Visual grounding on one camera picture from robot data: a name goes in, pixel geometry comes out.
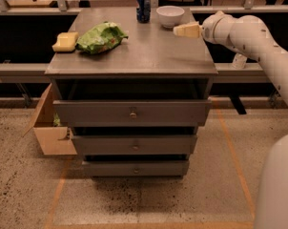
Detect bottom grey drawer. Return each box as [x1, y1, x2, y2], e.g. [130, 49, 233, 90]
[82, 160, 189, 177]

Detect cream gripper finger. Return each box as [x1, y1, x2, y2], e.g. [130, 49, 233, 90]
[173, 26, 185, 36]

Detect blue soda can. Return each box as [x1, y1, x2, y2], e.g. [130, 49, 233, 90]
[136, 0, 151, 23]

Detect cardboard box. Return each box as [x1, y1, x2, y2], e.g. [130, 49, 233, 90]
[23, 85, 76, 156]

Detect clear sanitizer bottle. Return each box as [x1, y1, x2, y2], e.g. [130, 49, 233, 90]
[232, 53, 247, 69]

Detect grey metal railing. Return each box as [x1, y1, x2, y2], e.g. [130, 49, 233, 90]
[0, 0, 288, 83]

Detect middle grey drawer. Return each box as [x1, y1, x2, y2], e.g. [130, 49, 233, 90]
[72, 135, 197, 156]

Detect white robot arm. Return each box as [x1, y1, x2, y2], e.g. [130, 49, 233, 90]
[174, 11, 288, 229]

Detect grey drawer cabinet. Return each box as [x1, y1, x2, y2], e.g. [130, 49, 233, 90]
[44, 6, 218, 178]

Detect top grey drawer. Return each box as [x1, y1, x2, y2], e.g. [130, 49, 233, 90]
[53, 100, 211, 127]

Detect white bowl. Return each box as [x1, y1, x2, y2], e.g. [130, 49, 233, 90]
[156, 6, 185, 28]

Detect yellow sponge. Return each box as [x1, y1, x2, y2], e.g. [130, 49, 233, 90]
[52, 32, 78, 52]

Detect grey drawer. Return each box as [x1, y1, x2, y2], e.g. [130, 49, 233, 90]
[72, 135, 197, 156]
[53, 100, 211, 127]
[82, 160, 189, 177]

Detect green rice chip bag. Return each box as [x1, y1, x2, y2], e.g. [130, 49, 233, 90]
[75, 22, 128, 54]

